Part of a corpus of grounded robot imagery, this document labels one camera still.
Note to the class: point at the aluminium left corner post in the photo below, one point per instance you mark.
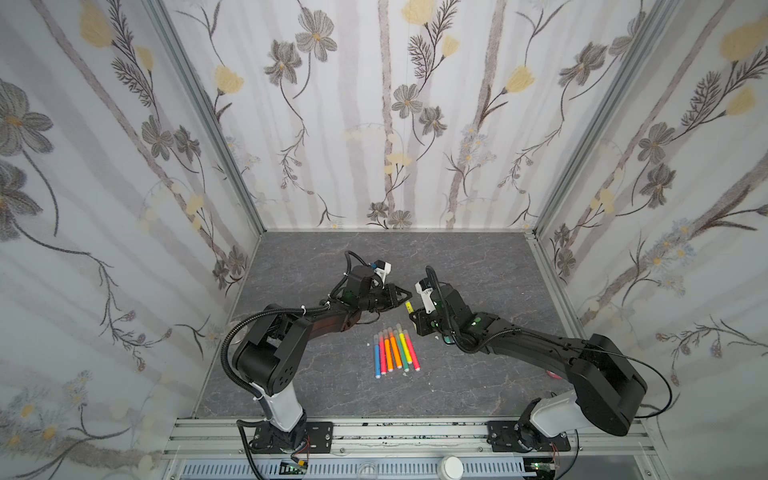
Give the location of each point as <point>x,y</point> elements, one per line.
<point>202,106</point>

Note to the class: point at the white vented cable duct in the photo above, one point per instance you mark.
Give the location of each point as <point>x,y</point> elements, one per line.
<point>397,468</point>

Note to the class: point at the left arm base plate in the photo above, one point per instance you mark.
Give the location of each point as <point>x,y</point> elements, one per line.
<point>312,437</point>

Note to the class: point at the white round knob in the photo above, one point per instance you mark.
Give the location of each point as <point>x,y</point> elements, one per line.
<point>450,468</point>

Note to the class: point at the small green circuit board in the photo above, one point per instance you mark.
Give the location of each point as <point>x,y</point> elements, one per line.
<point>293,467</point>

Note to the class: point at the pink marker pen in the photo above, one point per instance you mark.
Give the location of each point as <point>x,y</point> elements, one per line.
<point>382,355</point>

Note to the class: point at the green marker pen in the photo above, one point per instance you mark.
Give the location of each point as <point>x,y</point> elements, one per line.
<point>401,357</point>

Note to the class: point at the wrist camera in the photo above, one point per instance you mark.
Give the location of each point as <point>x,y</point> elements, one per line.
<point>380,271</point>
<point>425,290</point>

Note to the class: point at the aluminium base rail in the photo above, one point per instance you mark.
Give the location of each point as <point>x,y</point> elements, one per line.
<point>212,448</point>

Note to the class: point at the aluminium corner post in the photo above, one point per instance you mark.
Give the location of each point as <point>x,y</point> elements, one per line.
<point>642,47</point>
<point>202,106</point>

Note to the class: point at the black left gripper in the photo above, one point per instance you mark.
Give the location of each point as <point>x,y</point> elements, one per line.
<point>391,301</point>

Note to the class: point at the orange marker pen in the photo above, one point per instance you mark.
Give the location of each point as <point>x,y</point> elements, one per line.
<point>395,349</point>
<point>388,352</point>

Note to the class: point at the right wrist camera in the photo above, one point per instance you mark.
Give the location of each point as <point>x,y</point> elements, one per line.
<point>425,290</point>

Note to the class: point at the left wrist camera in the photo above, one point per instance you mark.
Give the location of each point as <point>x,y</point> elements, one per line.
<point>380,271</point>

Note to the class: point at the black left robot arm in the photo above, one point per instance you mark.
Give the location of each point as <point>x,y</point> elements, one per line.
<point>261,354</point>

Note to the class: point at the thin blue marker pen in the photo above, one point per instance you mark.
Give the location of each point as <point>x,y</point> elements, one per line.
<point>377,358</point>

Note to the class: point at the aluminium right corner post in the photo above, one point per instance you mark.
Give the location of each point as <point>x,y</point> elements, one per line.
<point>642,47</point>

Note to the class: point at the right small circuit board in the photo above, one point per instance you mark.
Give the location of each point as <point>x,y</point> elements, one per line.
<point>539,468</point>

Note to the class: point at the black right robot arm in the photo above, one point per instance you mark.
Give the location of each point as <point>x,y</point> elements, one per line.
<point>606,390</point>

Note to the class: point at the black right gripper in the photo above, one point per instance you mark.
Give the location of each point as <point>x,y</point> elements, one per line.
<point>428,314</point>

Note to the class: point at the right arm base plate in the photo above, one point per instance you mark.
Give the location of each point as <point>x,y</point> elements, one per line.
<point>520,436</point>

